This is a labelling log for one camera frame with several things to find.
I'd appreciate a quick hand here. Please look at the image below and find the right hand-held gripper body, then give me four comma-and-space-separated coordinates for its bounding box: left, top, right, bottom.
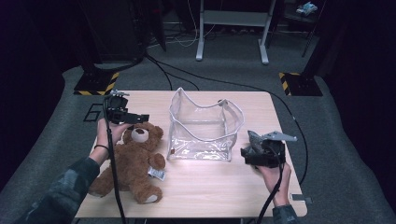
257, 131, 298, 169

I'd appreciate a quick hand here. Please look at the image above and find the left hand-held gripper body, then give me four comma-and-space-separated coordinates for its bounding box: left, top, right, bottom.
103, 89, 131, 125

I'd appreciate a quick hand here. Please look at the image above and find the brown teddy bear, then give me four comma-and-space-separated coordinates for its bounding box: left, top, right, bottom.
88, 121, 167, 204

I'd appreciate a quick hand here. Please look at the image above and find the clear plastic bag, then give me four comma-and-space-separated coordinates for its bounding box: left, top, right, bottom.
166, 87, 246, 162

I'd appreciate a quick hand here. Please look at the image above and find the person's left hand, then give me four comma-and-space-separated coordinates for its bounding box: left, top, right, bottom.
96, 117, 134, 153

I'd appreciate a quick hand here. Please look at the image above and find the person's right hand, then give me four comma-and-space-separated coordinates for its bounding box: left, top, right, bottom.
256, 161, 292, 208

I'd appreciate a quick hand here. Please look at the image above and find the black floor tape marking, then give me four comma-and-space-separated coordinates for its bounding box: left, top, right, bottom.
83, 103, 106, 123

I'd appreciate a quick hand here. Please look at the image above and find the black striped-edge stand base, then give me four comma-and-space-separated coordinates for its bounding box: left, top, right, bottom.
73, 71, 120, 96
278, 72, 324, 97

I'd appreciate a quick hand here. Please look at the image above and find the grey floor tape strip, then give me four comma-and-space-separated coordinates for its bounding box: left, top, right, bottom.
290, 193, 313, 204

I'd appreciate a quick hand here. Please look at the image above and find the black cabinet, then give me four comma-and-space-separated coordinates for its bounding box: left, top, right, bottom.
78, 0, 148, 63

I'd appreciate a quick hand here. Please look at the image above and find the black metal rack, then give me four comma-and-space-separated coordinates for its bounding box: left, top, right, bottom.
274, 0, 328, 59

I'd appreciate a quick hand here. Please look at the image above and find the blue and white packet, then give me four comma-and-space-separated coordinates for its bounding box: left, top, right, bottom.
295, 1, 318, 17

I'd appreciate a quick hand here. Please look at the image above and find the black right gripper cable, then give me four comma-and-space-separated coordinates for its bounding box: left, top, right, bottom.
255, 143, 285, 224

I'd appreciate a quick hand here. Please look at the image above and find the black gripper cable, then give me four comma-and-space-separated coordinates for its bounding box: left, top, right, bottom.
255, 143, 285, 224
102, 97, 128, 224

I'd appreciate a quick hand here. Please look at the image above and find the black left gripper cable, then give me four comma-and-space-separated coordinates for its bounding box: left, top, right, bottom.
102, 97, 128, 224

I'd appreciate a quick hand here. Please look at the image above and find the white floor cable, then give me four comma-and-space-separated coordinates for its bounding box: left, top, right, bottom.
148, 0, 217, 49

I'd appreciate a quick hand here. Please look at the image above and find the white metal desk frame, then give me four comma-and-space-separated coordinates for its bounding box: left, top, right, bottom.
195, 0, 276, 65

